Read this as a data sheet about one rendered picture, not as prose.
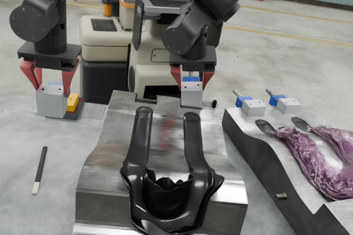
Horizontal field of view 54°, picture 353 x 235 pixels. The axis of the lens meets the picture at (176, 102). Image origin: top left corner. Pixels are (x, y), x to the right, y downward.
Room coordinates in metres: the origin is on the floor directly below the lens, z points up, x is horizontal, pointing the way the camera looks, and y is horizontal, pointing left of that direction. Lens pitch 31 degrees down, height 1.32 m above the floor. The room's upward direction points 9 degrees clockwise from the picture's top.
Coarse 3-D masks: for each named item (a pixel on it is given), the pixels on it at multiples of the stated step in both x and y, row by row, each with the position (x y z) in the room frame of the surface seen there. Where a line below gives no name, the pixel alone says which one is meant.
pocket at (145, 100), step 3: (135, 99) 0.72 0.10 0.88; (138, 99) 0.74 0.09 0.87; (141, 99) 0.74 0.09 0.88; (144, 99) 0.74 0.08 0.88; (147, 99) 0.74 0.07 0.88; (150, 99) 0.74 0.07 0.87; (156, 99) 0.74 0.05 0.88; (141, 102) 0.74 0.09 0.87; (144, 102) 0.74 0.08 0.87; (147, 102) 0.74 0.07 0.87; (150, 102) 0.74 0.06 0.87; (153, 102) 0.74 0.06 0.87; (156, 102) 0.74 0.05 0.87
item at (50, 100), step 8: (40, 88) 0.58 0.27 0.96; (48, 88) 0.58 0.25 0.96; (56, 88) 0.59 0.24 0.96; (40, 96) 0.56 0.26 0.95; (48, 96) 0.56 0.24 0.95; (56, 96) 0.57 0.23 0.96; (64, 96) 0.58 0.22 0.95; (40, 104) 0.56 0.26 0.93; (48, 104) 0.56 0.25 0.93; (56, 104) 0.57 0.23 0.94; (64, 104) 0.58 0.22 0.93; (40, 112) 0.56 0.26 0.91; (48, 112) 0.56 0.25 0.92; (56, 112) 0.57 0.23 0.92; (64, 112) 0.58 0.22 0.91
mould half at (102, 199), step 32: (128, 96) 0.72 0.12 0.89; (160, 96) 0.74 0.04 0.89; (128, 128) 0.60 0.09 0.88; (160, 128) 0.61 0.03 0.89; (96, 160) 0.43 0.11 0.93; (160, 160) 0.48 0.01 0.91; (224, 160) 0.54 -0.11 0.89; (96, 192) 0.37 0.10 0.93; (128, 192) 0.37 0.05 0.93; (224, 192) 0.40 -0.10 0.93; (96, 224) 0.36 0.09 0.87; (128, 224) 0.36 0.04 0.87; (224, 224) 0.38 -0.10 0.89
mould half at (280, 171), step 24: (240, 120) 0.75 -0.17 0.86; (288, 120) 0.78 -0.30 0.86; (312, 120) 0.80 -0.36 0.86; (240, 144) 0.69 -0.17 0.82; (264, 144) 0.62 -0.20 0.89; (264, 168) 0.59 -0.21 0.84; (288, 168) 0.55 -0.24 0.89; (288, 192) 0.51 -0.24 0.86; (312, 192) 0.50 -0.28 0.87; (288, 216) 0.49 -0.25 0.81; (312, 216) 0.45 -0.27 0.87; (336, 216) 0.41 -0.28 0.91
